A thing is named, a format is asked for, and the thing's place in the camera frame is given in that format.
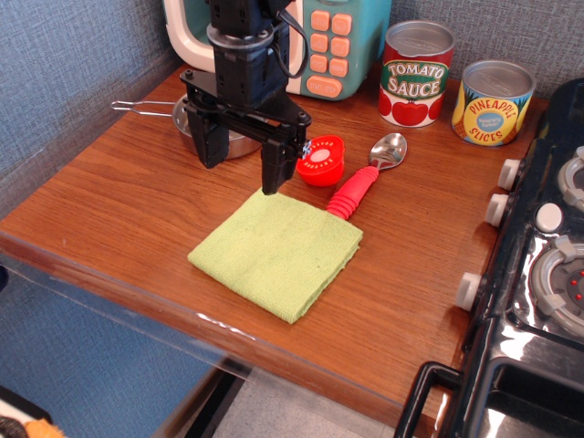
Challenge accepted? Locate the red toy tomato half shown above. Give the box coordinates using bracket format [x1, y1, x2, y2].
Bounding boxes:
[297, 134, 345, 187]

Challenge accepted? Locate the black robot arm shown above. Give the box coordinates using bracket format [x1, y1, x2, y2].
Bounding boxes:
[181, 1, 312, 195]

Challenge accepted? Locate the teal toy microwave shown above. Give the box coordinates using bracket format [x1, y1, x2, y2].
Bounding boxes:
[162, 0, 391, 100]

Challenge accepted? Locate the small steel pot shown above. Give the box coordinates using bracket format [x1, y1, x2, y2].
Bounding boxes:
[110, 95, 261, 160]

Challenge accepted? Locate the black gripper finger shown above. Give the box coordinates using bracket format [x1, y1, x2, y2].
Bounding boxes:
[261, 139, 297, 195]
[187, 109, 229, 169]

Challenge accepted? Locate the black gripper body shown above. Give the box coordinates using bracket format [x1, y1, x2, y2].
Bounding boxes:
[182, 22, 311, 155]

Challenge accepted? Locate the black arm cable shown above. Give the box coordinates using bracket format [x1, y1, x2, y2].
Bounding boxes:
[272, 9, 310, 79]

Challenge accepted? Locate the green folded towel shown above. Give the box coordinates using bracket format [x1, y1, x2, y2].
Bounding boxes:
[187, 191, 363, 324]

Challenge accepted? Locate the black toy stove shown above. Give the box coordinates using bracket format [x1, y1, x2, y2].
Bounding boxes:
[395, 78, 583, 437]

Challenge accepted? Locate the tomato sauce can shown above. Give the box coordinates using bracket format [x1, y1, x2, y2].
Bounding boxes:
[378, 20, 455, 128]

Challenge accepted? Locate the pineapple slices can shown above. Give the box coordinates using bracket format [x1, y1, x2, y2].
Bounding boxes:
[451, 59, 537, 147]

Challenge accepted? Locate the red handled metal spoon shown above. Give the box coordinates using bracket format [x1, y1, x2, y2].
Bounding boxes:
[326, 133, 407, 220]

